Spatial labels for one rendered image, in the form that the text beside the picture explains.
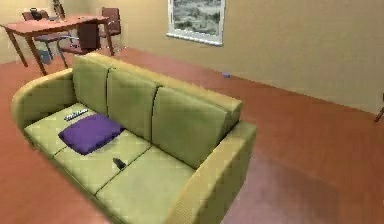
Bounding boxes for black object on table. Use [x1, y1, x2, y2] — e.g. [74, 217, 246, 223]
[29, 7, 44, 22]

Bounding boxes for purple cushion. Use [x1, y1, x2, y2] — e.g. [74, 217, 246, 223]
[58, 113, 126, 156]

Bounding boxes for white framed window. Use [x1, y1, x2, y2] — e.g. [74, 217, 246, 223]
[165, 0, 227, 47]

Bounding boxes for red-brown wooden table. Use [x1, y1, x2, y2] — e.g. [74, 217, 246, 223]
[0, 14, 116, 76]

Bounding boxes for dark brown furniture leg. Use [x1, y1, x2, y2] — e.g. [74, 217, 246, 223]
[373, 93, 384, 123]

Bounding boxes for olive green sofa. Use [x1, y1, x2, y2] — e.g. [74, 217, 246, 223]
[10, 52, 258, 224]

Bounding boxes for dark red chair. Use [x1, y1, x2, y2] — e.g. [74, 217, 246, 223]
[98, 6, 127, 53]
[21, 9, 72, 64]
[56, 22, 102, 69]

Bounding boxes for small black remote control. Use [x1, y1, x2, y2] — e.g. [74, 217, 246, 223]
[112, 157, 127, 170]

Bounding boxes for dark slim statue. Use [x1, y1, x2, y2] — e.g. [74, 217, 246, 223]
[52, 0, 67, 22]

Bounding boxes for grey remote control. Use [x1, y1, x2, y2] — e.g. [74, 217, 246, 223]
[63, 108, 89, 122]

